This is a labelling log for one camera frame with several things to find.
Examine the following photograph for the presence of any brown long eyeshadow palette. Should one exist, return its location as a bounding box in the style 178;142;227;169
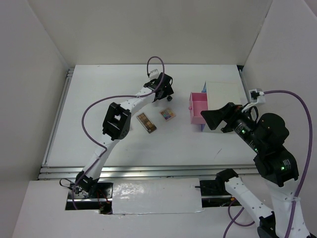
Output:
137;113;157;134

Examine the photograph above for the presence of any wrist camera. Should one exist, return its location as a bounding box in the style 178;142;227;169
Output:
148;69;159;78
242;88;266;112

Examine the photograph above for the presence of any white cover plate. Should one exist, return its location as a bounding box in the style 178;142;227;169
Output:
112;178;203;215

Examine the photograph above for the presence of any blue drawer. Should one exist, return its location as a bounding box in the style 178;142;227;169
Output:
201;82;207;93

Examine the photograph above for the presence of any aluminium rail frame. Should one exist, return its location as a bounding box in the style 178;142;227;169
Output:
39;64;257;180

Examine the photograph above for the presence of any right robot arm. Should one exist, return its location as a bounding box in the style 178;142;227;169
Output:
201;103;313;238

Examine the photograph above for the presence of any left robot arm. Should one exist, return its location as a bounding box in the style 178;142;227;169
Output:
75;73;174;198

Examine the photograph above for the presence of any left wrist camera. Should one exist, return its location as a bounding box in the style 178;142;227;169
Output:
148;69;159;78

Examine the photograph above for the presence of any pink drawer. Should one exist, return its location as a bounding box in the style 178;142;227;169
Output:
189;92;208;124

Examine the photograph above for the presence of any white drawer cabinet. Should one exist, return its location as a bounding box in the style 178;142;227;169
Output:
203;81;247;133

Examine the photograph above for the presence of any colourful square eyeshadow palette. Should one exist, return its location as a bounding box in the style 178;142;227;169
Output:
159;108;176;121

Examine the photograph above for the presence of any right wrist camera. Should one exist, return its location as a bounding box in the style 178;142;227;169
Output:
242;88;266;112

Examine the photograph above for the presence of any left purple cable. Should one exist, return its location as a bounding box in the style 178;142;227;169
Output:
71;56;165;210

